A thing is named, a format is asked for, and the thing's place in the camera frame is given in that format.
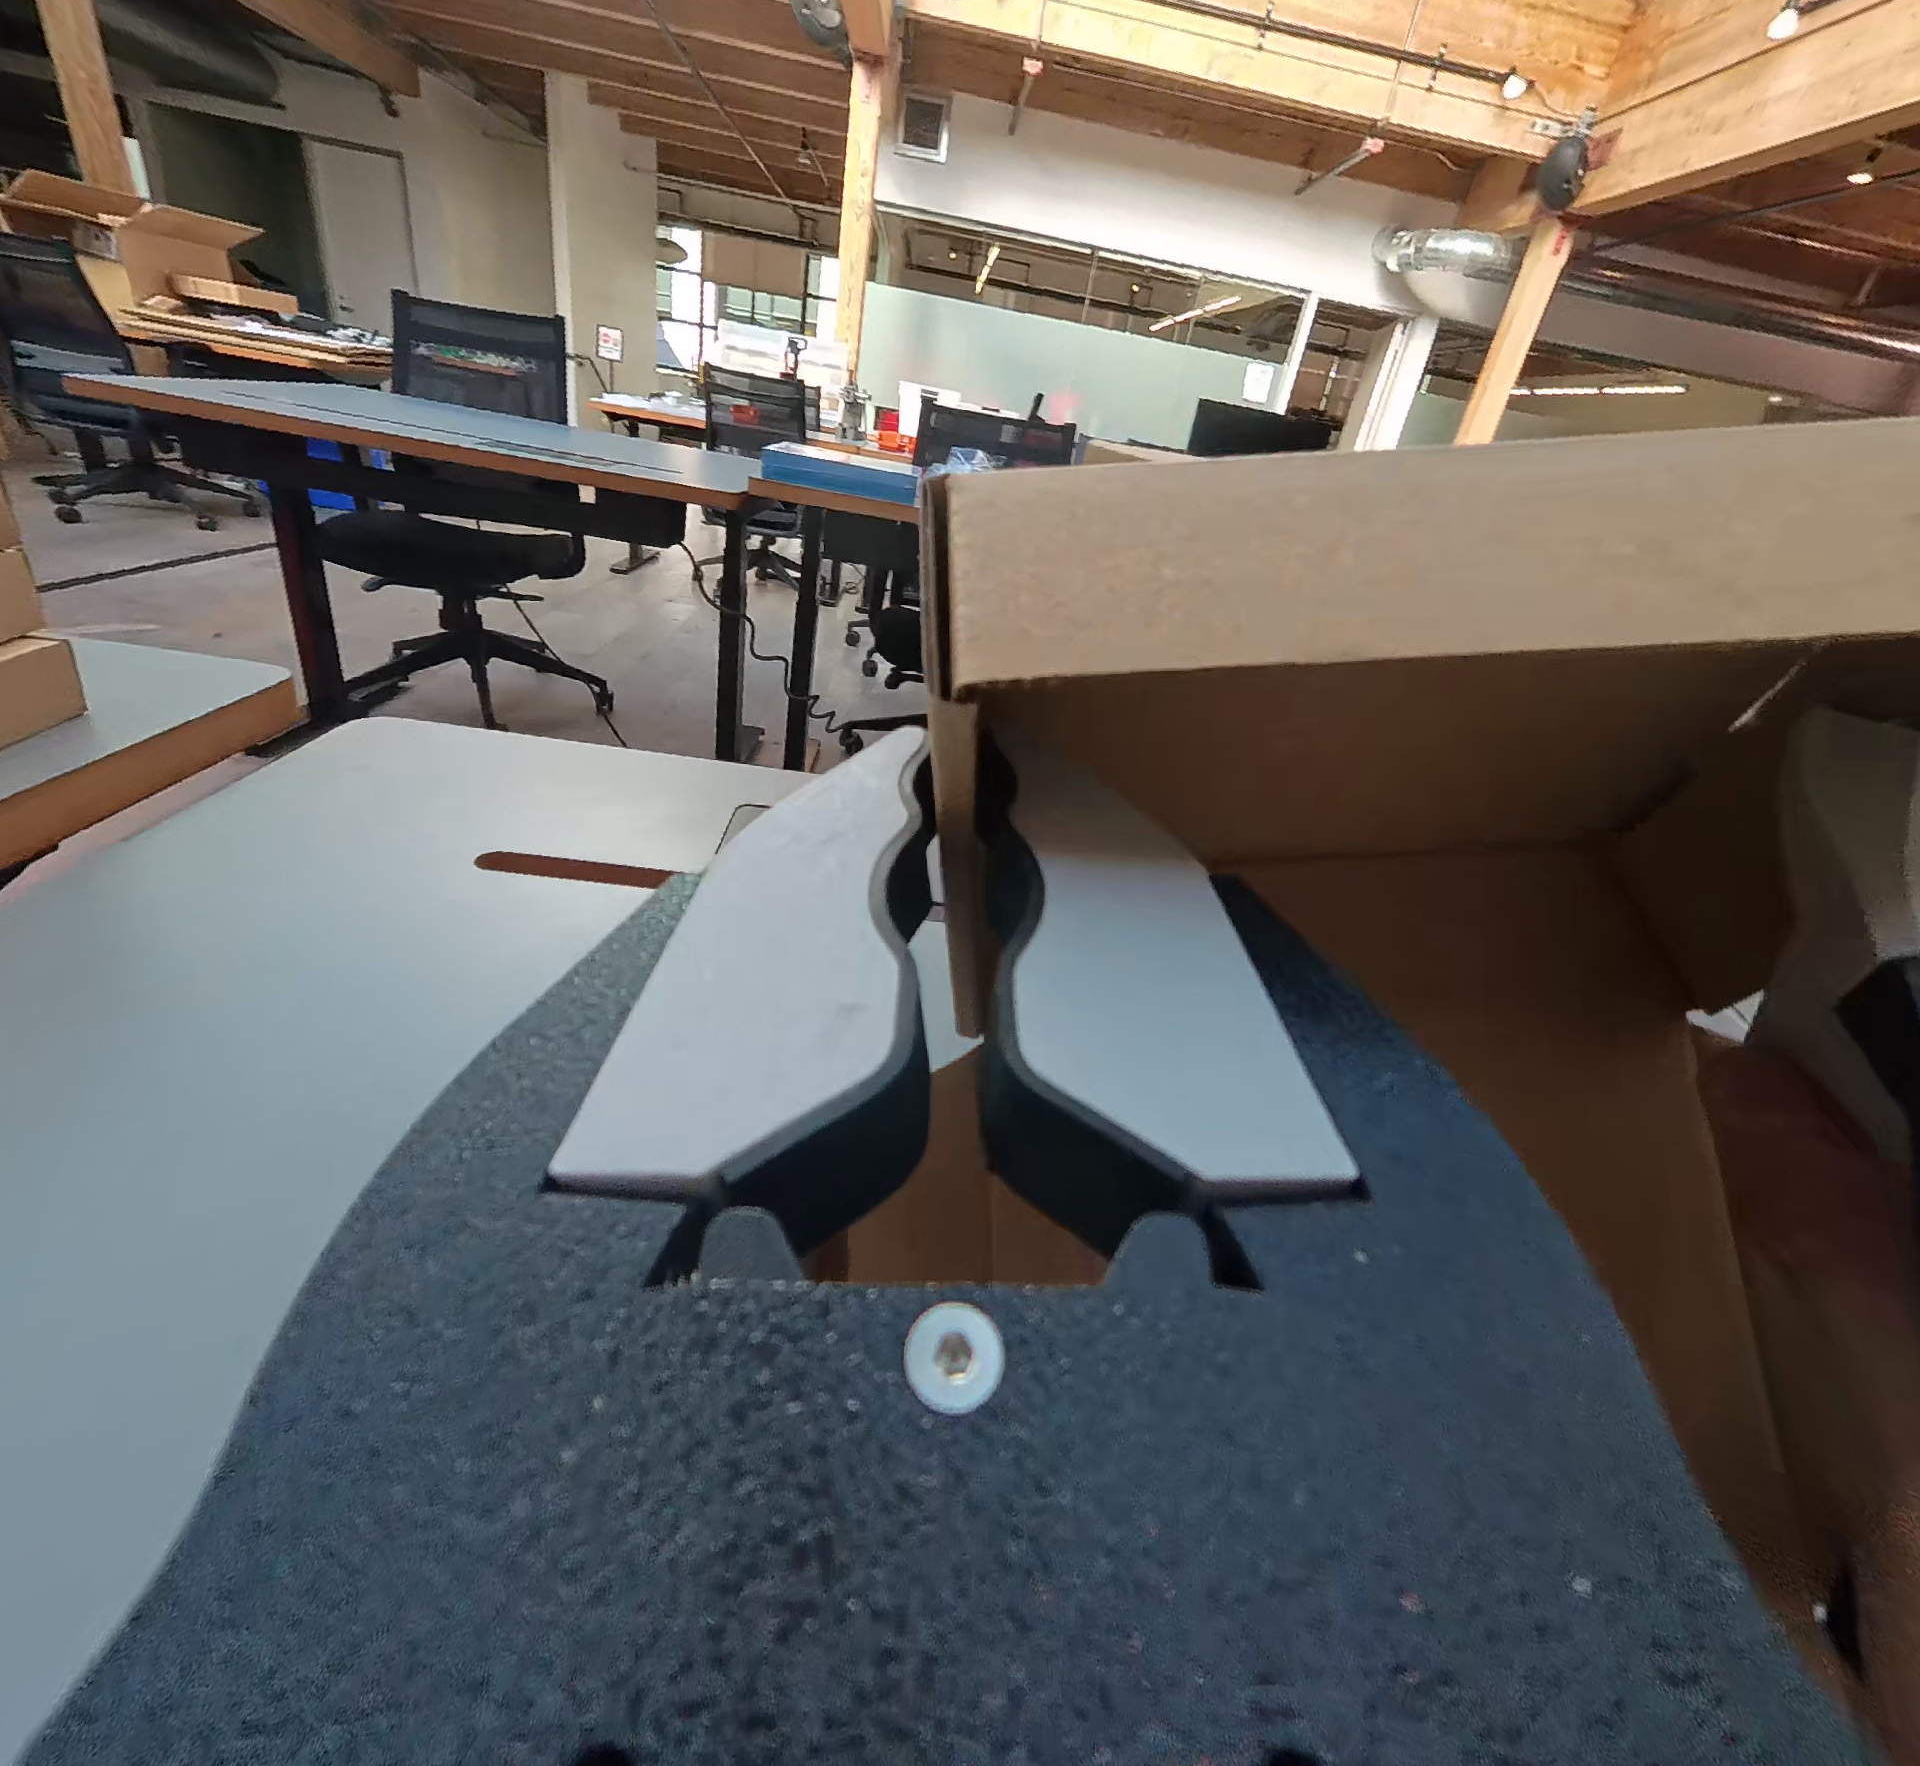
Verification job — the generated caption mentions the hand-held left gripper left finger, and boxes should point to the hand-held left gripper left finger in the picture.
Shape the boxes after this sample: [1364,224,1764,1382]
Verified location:
[542,726,940,1256]

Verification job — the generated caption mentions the long wood-edged grey desk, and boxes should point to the long wood-edged grey desk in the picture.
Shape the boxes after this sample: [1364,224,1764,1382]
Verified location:
[64,372,768,767]

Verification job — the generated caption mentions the black mesh office chair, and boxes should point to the black mesh office chair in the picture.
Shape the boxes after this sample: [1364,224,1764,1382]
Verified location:
[307,289,619,737]

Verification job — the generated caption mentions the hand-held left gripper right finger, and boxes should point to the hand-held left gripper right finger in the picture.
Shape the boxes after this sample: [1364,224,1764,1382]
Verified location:
[976,728,1367,1263]

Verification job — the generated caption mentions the black computer monitor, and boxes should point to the black computer monitor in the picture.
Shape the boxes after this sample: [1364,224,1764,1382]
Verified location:
[1187,395,1338,462]

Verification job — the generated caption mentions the brown cardboard mailer box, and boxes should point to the brown cardboard mailer box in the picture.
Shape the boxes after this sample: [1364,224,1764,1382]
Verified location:
[918,417,1920,1731]

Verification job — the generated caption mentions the silver ventilation duct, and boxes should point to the silver ventilation duct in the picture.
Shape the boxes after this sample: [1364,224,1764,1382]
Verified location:
[1367,220,1548,323]

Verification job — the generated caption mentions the open brown cardboard carton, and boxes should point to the open brown cardboard carton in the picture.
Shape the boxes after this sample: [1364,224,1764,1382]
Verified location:
[0,167,301,318]

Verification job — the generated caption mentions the stack of brown cardboard boxes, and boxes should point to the stack of brown cardboard boxes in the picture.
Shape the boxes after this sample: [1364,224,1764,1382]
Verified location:
[0,462,92,751]

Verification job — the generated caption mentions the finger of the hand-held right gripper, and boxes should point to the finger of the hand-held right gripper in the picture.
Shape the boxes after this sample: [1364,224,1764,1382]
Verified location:
[1742,705,1920,1176]

